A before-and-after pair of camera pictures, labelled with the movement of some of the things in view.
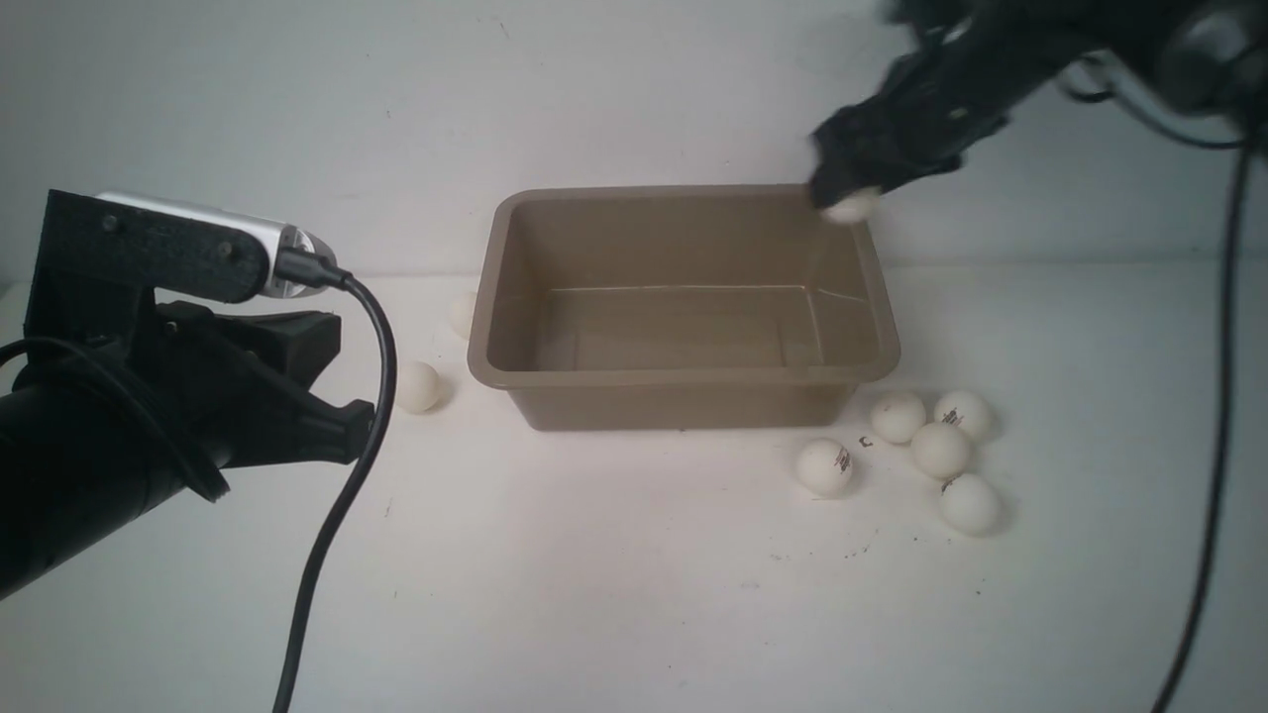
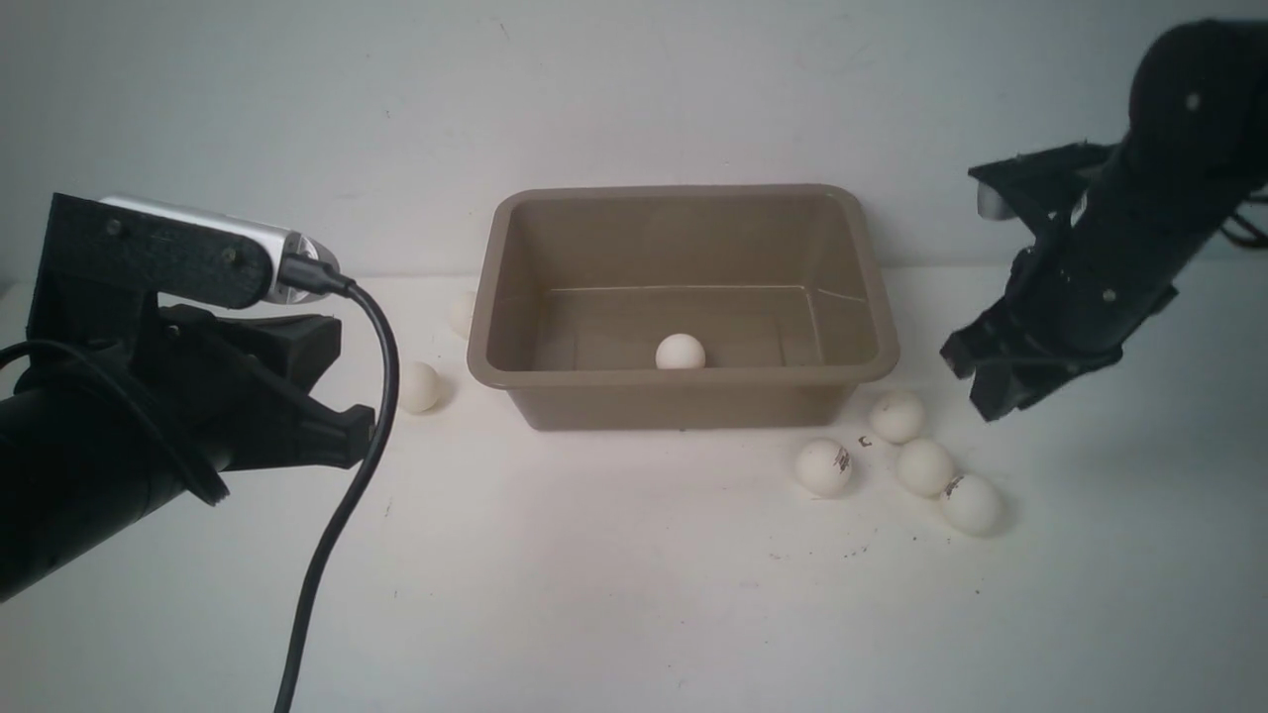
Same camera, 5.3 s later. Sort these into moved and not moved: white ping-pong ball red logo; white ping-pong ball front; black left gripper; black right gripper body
Moved: black right gripper body
Not moved: white ping-pong ball front; black left gripper; white ping-pong ball red logo
